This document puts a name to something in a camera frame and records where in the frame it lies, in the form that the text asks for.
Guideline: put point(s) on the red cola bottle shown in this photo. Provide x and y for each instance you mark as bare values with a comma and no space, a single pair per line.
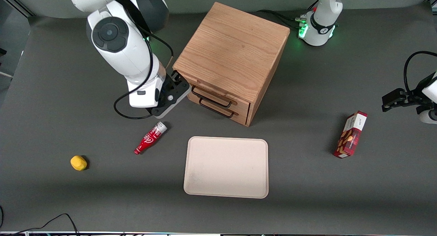
149,138

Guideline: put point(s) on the wooden drawer cabinet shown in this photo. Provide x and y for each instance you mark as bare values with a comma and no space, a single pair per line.
235,48

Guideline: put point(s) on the red cookie box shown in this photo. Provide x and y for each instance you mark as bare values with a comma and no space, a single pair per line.
351,135

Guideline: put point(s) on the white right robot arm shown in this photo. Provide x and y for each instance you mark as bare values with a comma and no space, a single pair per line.
119,55

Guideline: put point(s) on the yellow lemon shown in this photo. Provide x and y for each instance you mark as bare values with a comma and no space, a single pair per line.
78,163

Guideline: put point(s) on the beige rectangular tray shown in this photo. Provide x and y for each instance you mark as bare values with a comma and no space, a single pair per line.
226,167

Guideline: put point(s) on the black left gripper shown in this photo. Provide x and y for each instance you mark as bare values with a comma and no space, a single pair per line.
417,93

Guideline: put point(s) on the aluminium frame profile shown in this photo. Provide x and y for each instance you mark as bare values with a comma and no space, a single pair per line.
17,2

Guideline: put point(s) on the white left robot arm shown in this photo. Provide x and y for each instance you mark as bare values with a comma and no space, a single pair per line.
321,32

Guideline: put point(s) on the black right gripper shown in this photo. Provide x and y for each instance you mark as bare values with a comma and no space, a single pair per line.
173,82

